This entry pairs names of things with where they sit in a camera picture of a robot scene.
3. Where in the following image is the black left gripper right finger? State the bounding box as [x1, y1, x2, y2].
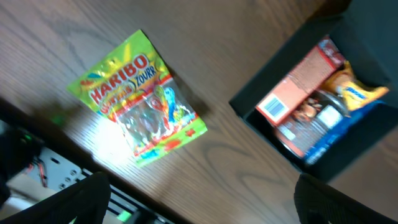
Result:
[294, 174, 397, 224]

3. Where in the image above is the brown drink can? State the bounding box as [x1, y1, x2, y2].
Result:
[275, 90, 349, 158]

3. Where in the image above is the black open box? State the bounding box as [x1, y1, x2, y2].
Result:
[229, 1, 397, 181]

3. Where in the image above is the blue cookie packet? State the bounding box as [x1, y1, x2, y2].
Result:
[304, 100, 385, 167]

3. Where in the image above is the small yellow lemon snack packet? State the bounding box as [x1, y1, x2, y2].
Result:
[322, 60, 389, 111]

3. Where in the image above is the Haribo gummy worms bag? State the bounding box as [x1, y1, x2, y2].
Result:
[67, 30, 207, 167]

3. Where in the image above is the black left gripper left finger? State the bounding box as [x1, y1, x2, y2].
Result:
[1, 172, 111, 224]

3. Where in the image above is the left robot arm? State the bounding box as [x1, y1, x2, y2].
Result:
[1, 126, 394, 224]

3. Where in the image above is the orange red carton box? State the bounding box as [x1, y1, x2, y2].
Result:
[256, 35, 345, 126]

